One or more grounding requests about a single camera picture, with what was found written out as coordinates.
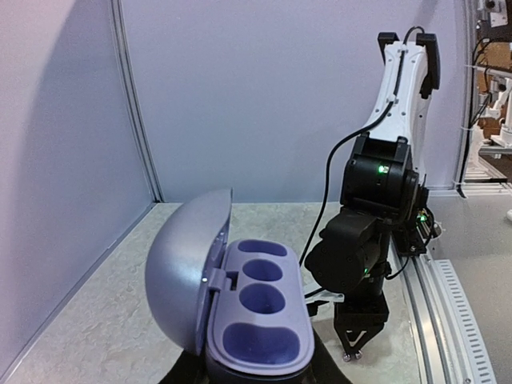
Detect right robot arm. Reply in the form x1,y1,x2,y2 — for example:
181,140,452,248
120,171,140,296
299,26,441,361

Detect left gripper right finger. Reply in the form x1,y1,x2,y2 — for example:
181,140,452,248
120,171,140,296
302,330,352,384

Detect aluminium front rail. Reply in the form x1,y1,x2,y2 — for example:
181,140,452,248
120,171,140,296
400,255,497,384

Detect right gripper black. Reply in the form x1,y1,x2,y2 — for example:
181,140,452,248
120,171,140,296
334,294,390,357

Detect purple earbud charging case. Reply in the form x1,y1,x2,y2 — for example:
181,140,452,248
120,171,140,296
145,190,314,383

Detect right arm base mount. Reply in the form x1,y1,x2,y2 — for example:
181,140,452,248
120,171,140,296
392,207,442,258

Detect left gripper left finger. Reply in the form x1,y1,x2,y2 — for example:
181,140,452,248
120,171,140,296
160,350,208,384

